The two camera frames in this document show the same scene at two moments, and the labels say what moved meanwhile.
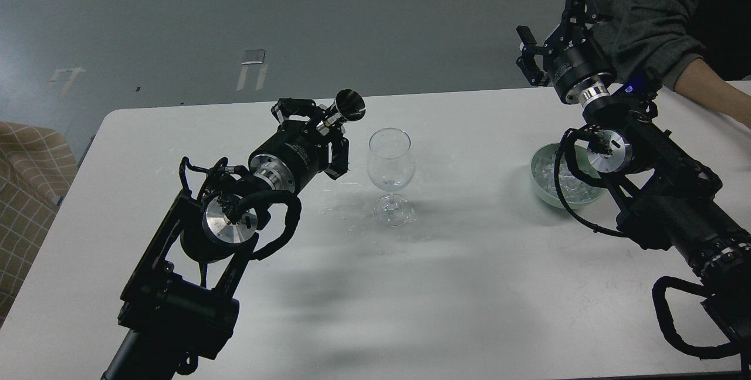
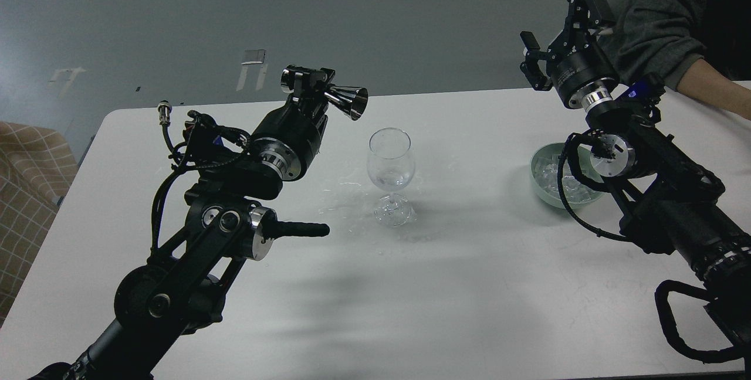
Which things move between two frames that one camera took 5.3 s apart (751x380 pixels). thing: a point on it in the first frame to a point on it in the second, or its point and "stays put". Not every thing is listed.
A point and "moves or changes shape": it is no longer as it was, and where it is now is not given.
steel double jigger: [349, 106] moves or changes shape
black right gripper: [583, 74] stays put
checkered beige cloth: [35, 172] stays put
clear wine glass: [391, 165] stays put
